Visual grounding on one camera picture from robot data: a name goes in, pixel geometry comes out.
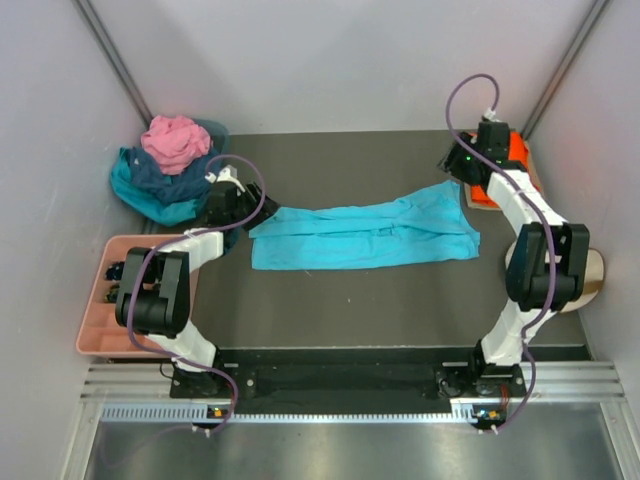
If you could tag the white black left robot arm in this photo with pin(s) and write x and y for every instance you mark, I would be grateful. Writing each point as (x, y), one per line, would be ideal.
(192, 375)

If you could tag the cream canvas drawstring bag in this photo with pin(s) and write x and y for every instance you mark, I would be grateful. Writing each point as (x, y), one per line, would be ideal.
(593, 282)

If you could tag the grey slotted cable duct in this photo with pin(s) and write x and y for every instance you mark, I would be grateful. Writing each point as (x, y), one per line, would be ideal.
(204, 414)

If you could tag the dark blue t shirt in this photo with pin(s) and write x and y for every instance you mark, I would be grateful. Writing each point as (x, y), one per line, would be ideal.
(146, 175)

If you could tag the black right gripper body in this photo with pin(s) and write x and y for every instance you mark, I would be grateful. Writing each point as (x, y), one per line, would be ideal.
(453, 165)

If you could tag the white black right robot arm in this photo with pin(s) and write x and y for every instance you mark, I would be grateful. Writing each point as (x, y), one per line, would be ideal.
(548, 263)

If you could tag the teal t shirt in bin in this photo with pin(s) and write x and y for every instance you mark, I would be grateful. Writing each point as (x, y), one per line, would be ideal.
(146, 204)

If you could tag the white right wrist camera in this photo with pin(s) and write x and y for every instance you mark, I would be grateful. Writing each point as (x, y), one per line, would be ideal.
(490, 115)

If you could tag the dark hair tie blue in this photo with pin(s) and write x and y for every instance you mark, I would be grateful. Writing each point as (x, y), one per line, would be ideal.
(115, 271)

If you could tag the teal plastic laundry bin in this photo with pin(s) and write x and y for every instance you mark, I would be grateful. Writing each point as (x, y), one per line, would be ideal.
(219, 135)

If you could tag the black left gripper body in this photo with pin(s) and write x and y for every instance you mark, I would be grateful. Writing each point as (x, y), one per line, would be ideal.
(246, 206)

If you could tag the pink t shirt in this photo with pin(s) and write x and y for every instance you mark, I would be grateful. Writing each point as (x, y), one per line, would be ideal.
(175, 143)

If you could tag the dark hair tie green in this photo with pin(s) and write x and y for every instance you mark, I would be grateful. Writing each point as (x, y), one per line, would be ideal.
(111, 294)

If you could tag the light blue t shirt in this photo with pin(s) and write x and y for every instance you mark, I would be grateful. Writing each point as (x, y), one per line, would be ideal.
(425, 226)

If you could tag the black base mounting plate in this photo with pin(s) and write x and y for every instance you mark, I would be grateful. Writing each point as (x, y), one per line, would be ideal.
(355, 380)

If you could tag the pink compartment tray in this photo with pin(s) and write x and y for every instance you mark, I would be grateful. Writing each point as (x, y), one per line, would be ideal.
(100, 330)

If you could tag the folded orange t shirt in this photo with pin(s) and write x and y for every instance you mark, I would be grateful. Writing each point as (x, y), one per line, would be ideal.
(475, 196)

